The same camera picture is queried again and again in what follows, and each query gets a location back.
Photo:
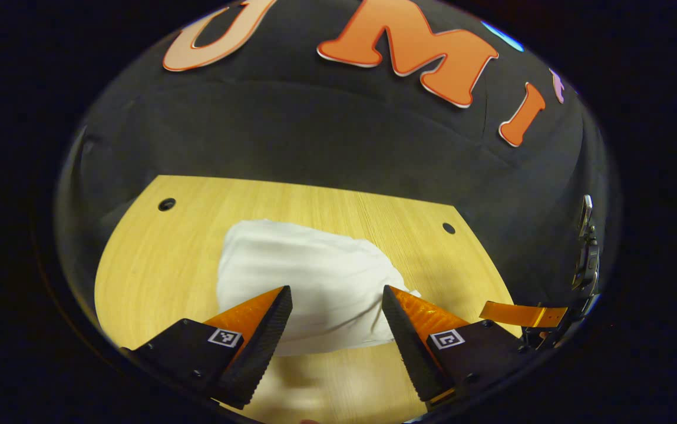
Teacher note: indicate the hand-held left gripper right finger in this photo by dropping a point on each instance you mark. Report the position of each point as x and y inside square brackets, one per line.
[409, 347]

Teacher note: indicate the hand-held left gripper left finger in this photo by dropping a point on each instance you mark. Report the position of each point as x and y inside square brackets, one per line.
[267, 347]

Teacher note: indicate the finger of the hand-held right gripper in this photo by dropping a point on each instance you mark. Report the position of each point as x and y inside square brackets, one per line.
[521, 314]

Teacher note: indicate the white jeans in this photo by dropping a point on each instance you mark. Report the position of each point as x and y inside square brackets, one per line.
[303, 271]

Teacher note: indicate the black backdrop cloth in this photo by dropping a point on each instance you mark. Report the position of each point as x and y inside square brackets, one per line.
[291, 129]

